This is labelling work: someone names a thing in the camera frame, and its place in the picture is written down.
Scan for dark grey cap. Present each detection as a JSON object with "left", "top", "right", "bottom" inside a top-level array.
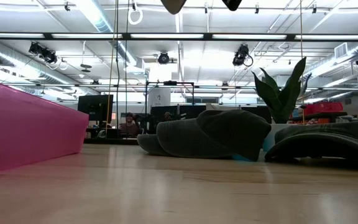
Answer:
[{"left": 137, "top": 109, "right": 272, "bottom": 162}]

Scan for pink plastic bin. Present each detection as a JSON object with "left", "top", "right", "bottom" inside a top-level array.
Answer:
[{"left": 0, "top": 79, "right": 90, "bottom": 177}]

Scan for white sign board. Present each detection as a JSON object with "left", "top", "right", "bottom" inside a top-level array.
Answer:
[{"left": 147, "top": 87, "right": 172, "bottom": 108}]

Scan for black partition panel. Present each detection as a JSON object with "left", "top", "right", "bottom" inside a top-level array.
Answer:
[
  {"left": 241, "top": 106, "right": 273, "bottom": 124},
  {"left": 150, "top": 105, "right": 208, "bottom": 124}
]

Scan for green snake plant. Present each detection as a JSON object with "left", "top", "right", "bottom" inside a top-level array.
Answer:
[{"left": 250, "top": 57, "right": 313, "bottom": 124}]

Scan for black computer monitor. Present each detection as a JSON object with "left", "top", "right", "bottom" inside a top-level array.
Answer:
[{"left": 77, "top": 94, "right": 114, "bottom": 123}]

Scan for white plant pot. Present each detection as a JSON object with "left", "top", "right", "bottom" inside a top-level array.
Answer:
[{"left": 262, "top": 123, "right": 292, "bottom": 152}]

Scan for red storage bins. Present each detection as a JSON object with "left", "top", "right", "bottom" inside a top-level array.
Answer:
[{"left": 304, "top": 101, "right": 344, "bottom": 114}]

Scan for dark wooden shelf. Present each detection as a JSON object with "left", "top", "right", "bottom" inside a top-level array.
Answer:
[{"left": 288, "top": 111, "right": 348, "bottom": 124}]

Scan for teal plastic box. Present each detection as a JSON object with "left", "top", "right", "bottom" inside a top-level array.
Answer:
[{"left": 232, "top": 154, "right": 255, "bottom": 162}]

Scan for dark green cap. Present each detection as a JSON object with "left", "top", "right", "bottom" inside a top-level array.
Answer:
[{"left": 264, "top": 120, "right": 358, "bottom": 164}]

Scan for black frame light bar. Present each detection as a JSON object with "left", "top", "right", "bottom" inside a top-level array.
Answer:
[{"left": 0, "top": 32, "right": 358, "bottom": 42}]

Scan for white hanging cable loop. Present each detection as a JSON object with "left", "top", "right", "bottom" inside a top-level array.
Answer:
[{"left": 127, "top": 7, "right": 144, "bottom": 26}]

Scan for black hanging cable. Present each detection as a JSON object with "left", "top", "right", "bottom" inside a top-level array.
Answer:
[{"left": 115, "top": 0, "right": 120, "bottom": 130}]

